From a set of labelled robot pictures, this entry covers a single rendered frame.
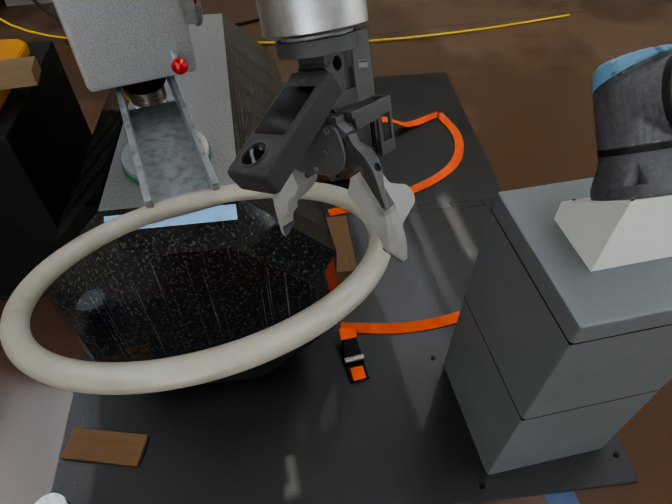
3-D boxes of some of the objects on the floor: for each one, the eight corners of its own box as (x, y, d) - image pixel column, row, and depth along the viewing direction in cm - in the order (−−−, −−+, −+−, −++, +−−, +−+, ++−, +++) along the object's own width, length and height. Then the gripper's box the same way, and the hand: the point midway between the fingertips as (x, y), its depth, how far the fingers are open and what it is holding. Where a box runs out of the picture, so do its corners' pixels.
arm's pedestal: (550, 331, 201) (650, 152, 137) (624, 461, 169) (800, 308, 105) (424, 356, 194) (468, 180, 130) (477, 497, 162) (569, 356, 98)
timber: (356, 288, 212) (357, 270, 203) (326, 292, 211) (326, 273, 202) (345, 234, 232) (345, 215, 223) (318, 237, 231) (317, 217, 222)
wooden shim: (61, 459, 168) (60, 457, 167) (75, 428, 175) (73, 426, 173) (138, 467, 166) (136, 465, 165) (148, 436, 173) (147, 434, 172)
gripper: (449, 17, 43) (458, 236, 52) (273, 32, 54) (307, 209, 63) (392, 36, 37) (414, 278, 46) (210, 49, 49) (256, 240, 58)
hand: (336, 251), depth 53 cm, fingers open, 14 cm apart
